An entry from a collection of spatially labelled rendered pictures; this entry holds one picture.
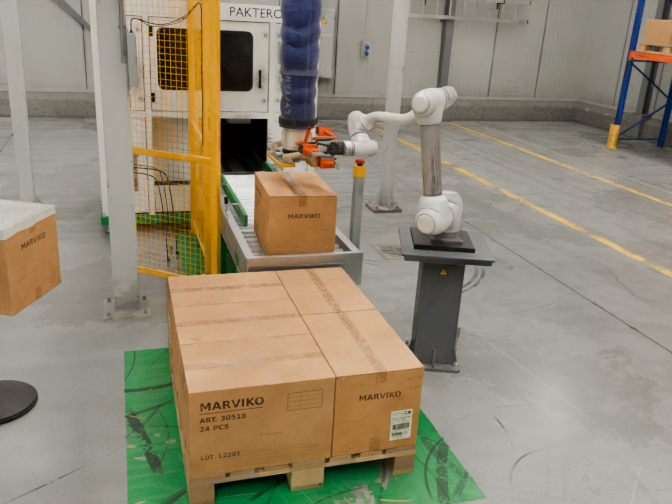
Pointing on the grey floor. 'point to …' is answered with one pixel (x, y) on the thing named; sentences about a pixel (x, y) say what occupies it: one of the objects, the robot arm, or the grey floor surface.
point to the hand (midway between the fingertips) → (308, 148)
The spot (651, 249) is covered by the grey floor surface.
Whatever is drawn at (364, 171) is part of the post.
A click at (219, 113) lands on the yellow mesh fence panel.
